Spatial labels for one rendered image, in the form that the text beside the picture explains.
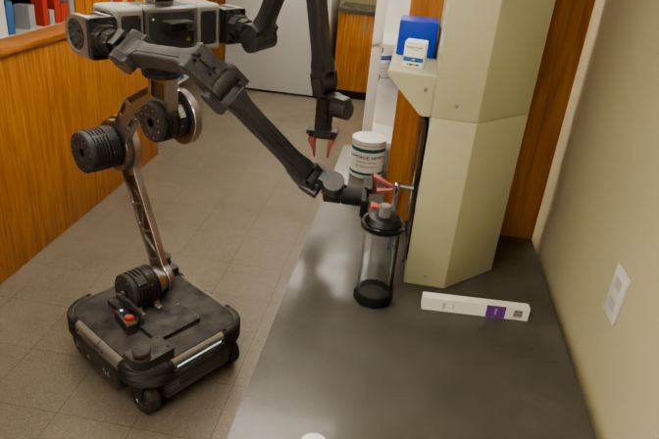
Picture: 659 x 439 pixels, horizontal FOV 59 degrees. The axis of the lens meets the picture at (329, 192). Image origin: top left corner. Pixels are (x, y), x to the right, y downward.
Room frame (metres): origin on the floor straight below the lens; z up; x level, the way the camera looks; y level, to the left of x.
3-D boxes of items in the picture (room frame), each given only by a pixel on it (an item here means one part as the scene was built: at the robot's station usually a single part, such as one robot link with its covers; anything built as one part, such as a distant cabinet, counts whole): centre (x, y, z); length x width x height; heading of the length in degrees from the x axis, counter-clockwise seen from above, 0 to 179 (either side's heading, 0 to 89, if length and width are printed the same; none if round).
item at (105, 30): (1.67, 0.67, 1.45); 0.09 x 0.08 x 0.12; 142
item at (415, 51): (1.44, -0.18, 1.54); 0.05 x 0.05 x 0.06; 76
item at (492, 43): (1.49, -0.37, 1.33); 0.32 x 0.25 x 0.77; 173
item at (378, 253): (1.26, -0.14, 1.06); 0.11 x 0.11 x 0.21
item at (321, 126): (1.83, 0.04, 1.21); 0.10 x 0.07 x 0.07; 85
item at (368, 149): (2.09, -0.13, 1.02); 0.13 x 0.13 x 0.15
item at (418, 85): (1.52, -0.18, 1.46); 0.32 x 0.12 x 0.10; 173
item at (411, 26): (1.60, -0.19, 1.56); 0.10 x 0.10 x 0.09; 83
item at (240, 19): (2.06, 0.36, 1.45); 0.09 x 0.08 x 0.12; 142
